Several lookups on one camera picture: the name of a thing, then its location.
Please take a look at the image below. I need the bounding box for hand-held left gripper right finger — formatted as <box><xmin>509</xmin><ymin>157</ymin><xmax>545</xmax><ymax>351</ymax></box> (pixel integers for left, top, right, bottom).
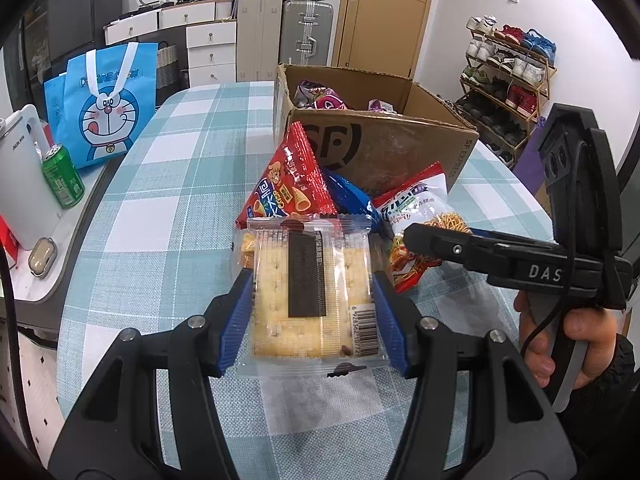
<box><xmin>372</xmin><ymin>270</ymin><xmax>578</xmax><ymax>480</ymax></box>

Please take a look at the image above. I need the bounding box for white electric kettle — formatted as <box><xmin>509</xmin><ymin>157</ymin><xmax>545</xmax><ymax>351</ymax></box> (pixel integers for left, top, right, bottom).
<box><xmin>0</xmin><ymin>104</ymin><xmax>63</xmax><ymax>251</ymax></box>

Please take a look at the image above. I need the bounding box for white drawer cabinet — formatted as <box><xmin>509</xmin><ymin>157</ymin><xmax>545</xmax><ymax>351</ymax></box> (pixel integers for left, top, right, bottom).
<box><xmin>103</xmin><ymin>0</ymin><xmax>238</xmax><ymax>83</ymax></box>

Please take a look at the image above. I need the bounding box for red white carton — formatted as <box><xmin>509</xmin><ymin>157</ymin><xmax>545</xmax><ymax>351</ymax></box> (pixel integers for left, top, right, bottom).
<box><xmin>0</xmin><ymin>215</ymin><xmax>23</xmax><ymax>256</ymax></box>

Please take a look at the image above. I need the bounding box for clear cracker packet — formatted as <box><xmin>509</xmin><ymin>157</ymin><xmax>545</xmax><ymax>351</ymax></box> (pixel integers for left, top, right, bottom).
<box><xmin>232</xmin><ymin>212</ymin><xmax>391</xmax><ymax>378</ymax></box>

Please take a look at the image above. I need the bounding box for wooden shoe rack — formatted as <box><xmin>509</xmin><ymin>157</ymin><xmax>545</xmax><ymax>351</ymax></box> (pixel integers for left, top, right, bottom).
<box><xmin>459</xmin><ymin>27</ymin><xmax>557</xmax><ymax>168</ymax></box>

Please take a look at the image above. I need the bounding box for white side table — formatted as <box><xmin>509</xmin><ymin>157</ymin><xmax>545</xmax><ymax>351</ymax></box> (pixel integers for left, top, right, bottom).
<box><xmin>0</xmin><ymin>160</ymin><xmax>118</xmax><ymax>341</ymax></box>

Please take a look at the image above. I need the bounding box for beige suitcase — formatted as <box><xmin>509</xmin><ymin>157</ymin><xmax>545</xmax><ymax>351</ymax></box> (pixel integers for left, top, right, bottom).
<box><xmin>236</xmin><ymin>0</ymin><xmax>283</xmax><ymax>82</ymax></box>

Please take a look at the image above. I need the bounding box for green drink can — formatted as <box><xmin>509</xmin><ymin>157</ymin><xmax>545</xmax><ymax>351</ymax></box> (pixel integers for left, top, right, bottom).
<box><xmin>41</xmin><ymin>143</ymin><xmax>86</xmax><ymax>209</ymax></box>

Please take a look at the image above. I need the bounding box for person's right hand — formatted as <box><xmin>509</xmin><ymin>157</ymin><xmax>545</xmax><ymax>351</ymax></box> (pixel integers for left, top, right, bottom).
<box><xmin>514</xmin><ymin>290</ymin><xmax>621</xmax><ymax>391</ymax></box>

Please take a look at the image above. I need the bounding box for dark shelf cabinet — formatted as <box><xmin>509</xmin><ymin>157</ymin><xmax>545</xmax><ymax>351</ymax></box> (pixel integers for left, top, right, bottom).
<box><xmin>10</xmin><ymin>0</ymin><xmax>51</xmax><ymax>86</ymax></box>

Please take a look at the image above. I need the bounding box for brown cardboard box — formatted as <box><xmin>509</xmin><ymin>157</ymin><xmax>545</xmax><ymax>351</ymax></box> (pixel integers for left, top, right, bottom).
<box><xmin>272</xmin><ymin>62</ymin><xmax>481</xmax><ymax>196</ymax></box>

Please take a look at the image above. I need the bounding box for red triangular snack bag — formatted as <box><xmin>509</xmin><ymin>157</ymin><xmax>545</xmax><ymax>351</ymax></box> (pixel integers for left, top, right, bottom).
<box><xmin>236</xmin><ymin>121</ymin><xmax>338</xmax><ymax>231</ymax></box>

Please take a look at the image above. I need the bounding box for blue cartoon tote bag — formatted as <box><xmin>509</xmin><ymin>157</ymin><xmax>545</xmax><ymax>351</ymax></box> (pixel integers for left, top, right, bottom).
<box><xmin>65</xmin><ymin>42</ymin><xmax>160</xmax><ymax>170</ymax></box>

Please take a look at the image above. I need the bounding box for thick black cable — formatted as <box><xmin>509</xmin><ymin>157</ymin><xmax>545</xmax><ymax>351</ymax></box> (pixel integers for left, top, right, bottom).
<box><xmin>0</xmin><ymin>250</ymin><xmax>23</xmax><ymax>461</ymax></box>

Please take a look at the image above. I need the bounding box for wicker basket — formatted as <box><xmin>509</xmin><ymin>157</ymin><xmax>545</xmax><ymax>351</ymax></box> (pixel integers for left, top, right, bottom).
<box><xmin>156</xmin><ymin>44</ymin><xmax>180</xmax><ymax>92</ymax></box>

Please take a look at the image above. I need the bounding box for beige earbuds case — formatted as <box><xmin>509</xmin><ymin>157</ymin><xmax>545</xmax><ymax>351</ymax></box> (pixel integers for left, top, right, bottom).
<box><xmin>26</xmin><ymin>237</ymin><xmax>58</xmax><ymax>279</ymax></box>

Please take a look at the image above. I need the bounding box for person's right forearm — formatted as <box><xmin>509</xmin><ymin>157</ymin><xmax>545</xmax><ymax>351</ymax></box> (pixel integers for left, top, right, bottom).
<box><xmin>565</xmin><ymin>332</ymin><xmax>640</xmax><ymax>480</ymax></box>

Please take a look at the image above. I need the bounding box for blue snack packet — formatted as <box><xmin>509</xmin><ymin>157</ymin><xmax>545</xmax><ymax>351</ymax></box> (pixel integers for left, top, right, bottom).
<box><xmin>322</xmin><ymin>172</ymin><xmax>396</xmax><ymax>241</ymax></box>

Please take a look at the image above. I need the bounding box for silver suitcase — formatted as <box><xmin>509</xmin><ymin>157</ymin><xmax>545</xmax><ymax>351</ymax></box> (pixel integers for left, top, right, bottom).
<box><xmin>280</xmin><ymin>0</ymin><xmax>335</xmax><ymax>67</ymax></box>

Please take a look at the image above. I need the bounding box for red noodle snack bag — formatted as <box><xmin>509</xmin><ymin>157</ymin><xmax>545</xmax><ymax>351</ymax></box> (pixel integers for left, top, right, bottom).
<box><xmin>372</xmin><ymin>161</ymin><xmax>473</xmax><ymax>293</ymax></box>

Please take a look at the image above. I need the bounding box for grey refrigerator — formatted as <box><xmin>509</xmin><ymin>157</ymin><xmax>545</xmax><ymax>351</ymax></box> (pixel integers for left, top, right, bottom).
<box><xmin>47</xmin><ymin>0</ymin><xmax>126</xmax><ymax>61</ymax></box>

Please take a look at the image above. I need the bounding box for shoe rack with shoes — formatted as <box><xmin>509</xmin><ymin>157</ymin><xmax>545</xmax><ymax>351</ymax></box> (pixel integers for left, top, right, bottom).
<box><xmin>462</xmin><ymin>15</ymin><xmax>557</xmax><ymax>166</ymax></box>

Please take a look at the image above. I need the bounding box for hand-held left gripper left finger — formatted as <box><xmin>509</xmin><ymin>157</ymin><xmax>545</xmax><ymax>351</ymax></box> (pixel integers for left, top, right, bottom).
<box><xmin>47</xmin><ymin>267</ymin><xmax>256</xmax><ymax>480</ymax></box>

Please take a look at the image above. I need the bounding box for wooden door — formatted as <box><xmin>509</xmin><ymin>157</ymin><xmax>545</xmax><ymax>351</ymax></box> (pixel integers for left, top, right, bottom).
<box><xmin>327</xmin><ymin>0</ymin><xmax>440</xmax><ymax>81</ymax></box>

